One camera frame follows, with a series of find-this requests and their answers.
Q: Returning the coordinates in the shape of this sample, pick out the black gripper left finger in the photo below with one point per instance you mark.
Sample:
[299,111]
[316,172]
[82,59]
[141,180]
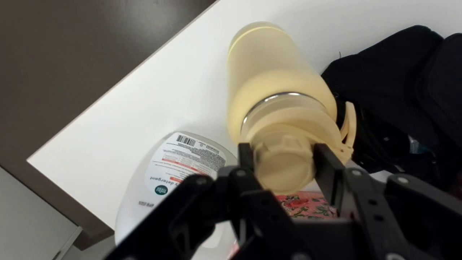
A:
[206,221]

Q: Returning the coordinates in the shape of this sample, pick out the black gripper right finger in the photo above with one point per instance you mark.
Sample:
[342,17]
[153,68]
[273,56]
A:
[408,221]

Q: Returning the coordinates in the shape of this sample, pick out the yellow water bottle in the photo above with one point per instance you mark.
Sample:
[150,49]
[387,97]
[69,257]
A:
[276,105]

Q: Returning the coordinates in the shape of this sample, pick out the translucent white detergent jug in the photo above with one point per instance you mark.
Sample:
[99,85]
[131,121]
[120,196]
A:
[167,167]

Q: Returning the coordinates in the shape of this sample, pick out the black folded cloth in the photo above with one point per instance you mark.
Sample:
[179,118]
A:
[398,86]

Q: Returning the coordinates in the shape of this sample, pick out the grey flat panel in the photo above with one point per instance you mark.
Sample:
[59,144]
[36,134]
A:
[29,221]

